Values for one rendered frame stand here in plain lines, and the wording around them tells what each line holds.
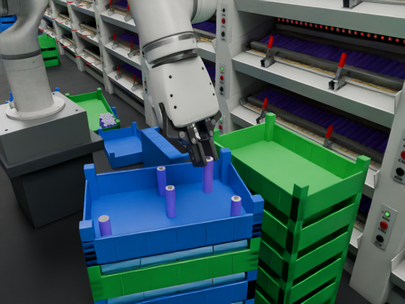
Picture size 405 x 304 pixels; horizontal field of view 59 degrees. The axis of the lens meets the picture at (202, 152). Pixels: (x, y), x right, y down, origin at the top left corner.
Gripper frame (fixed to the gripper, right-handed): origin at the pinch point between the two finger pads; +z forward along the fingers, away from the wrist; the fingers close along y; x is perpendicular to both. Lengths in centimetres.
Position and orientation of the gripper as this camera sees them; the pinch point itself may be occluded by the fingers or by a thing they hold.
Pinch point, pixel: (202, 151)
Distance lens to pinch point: 59.5
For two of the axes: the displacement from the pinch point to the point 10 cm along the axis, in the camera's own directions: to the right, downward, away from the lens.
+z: 2.9, 9.4, 1.7
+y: -7.2, 3.3, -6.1
